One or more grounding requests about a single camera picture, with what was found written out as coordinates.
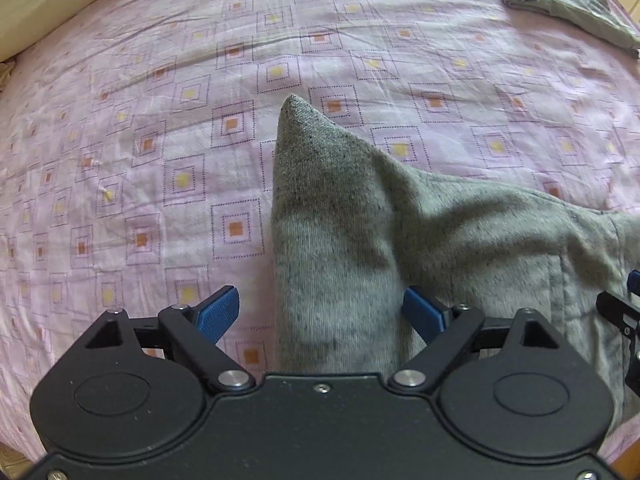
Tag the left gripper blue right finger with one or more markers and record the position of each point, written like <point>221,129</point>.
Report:
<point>448,334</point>

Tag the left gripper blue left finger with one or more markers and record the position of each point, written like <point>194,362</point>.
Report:
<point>192,335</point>

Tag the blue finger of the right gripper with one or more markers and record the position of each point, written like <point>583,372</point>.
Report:
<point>625,317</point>

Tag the grey speckled pants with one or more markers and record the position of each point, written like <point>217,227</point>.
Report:
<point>353,228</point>

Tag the pink patterned bed sheet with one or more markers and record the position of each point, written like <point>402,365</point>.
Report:
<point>137,145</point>

